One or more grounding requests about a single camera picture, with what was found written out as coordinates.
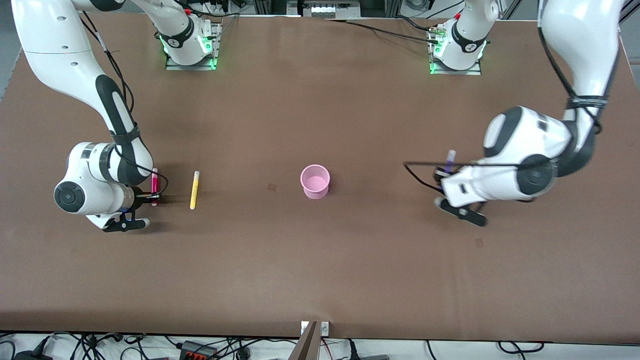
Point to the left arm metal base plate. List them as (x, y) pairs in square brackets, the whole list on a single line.
[(476, 70)]

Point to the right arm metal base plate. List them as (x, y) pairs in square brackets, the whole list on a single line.
[(212, 50)]

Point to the black power adapter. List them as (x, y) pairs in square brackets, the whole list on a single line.
[(32, 355)]

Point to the slanted grey beam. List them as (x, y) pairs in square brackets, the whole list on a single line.
[(306, 347)]

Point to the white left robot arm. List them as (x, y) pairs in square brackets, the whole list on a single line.
[(580, 40)]

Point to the pink plastic cup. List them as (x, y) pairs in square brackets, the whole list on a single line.
[(315, 186)]

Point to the small white bracket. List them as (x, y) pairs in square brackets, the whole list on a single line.
[(304, 327), (325, 328)]

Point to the black orange power strip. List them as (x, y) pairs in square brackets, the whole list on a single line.
[(197, 350)]

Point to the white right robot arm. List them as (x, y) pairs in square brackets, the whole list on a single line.
[(55, 40)]

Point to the purple marker pen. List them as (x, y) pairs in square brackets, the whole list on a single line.
[(451, 157)]

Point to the grey connector box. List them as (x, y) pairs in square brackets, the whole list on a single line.
[(325, 9)]

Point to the yellow marker pen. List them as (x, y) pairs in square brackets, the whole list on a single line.
[(194, 192)]

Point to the magenta marker pen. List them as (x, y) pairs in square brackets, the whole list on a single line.
[(154, 180)]

